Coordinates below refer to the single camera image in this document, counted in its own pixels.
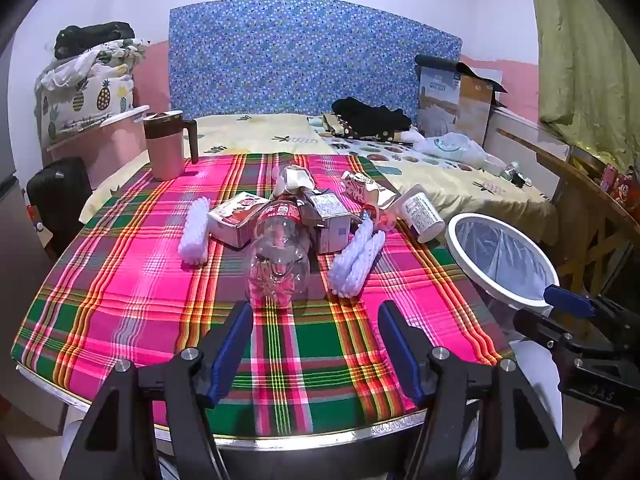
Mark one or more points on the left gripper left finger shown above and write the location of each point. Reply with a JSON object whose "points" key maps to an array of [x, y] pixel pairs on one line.
{"points": [[222, 349]]}

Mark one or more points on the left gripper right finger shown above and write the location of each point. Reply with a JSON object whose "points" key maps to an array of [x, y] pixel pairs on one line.
{"points": [[408, 348]]}

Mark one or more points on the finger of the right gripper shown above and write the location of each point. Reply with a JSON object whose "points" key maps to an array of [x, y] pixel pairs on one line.
{"points": [[540, 329], [568, 302]]}

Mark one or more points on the white foam net sleeve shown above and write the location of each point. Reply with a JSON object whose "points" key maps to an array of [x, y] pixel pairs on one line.
{"points": [[352, 266], [193, 245]]}

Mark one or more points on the clear cola plastic bottle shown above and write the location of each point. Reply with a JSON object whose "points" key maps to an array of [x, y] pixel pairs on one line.
{"points": [[277, 265]]}

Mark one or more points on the red strawberry milk carton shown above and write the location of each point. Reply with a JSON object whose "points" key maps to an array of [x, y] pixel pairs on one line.
{"points": [[233, 222]]}

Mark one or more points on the clear jelly cup red content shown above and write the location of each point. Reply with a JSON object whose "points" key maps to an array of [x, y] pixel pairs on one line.
{"points": [[384, 219]]}

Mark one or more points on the purple drink carton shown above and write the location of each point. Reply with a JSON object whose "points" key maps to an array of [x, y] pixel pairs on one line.
{"points": [[332, 234]]}

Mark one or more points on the white yogurt cup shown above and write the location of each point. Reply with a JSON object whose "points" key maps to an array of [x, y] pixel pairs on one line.
{"points": [[416, 209]]}

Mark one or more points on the patterned crushed paper cup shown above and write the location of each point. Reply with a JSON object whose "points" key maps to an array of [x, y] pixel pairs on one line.
{"points": [[366, 191]]}

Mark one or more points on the white paper bag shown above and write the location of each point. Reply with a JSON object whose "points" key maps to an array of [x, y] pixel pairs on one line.
{"points": [[293, 178]]}

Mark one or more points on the white round trash bin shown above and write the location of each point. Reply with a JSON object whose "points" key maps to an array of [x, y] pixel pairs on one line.
{"points": [[502, 260]]}

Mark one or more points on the wooden chair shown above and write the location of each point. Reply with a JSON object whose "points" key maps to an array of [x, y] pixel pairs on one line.
{"points": [[595, 232]]}

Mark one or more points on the pink plaid tablecloth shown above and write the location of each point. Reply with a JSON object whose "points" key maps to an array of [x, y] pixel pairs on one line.
{"points": [[121, 291]]}

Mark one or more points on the yellow pineapple bed sheet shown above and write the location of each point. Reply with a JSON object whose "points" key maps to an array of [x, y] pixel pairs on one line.
{"points": [[452, 190]]}

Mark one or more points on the white plastic bag on bed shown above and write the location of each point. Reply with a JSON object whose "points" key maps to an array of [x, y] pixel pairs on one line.
{"points": [[458, 147]]}

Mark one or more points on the pink jug with brown lid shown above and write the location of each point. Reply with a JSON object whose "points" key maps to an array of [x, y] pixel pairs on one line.
{"points": [[164, 141]]}

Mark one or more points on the green curtain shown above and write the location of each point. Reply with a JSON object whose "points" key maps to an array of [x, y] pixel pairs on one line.
{"points": [[588, 80]]}

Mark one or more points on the black suitcase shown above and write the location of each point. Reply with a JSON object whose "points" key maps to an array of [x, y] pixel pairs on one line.
{"points": [[59, 191]]}

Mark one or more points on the cardboard box by bed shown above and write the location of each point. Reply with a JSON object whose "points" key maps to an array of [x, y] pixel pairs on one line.
{"points": [[454, 98]]}

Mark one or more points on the pink storage box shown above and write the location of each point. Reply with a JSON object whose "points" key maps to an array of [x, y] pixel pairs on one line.
{"points": [[107, 147]]}

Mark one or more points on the black clothing on bed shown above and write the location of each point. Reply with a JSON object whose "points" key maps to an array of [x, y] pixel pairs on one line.
{"points": [[362, 121]]}

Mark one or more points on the blue floral headboard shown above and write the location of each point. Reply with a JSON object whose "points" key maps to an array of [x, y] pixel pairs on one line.
{"points": [[234, 57]]}

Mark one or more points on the pineapple print bedding pile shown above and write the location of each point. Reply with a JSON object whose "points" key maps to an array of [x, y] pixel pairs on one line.
{"points": [[75, 94]]}

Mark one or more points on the black bag on pile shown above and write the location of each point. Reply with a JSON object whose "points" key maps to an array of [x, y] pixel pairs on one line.
{"points": [[73, 40]]}

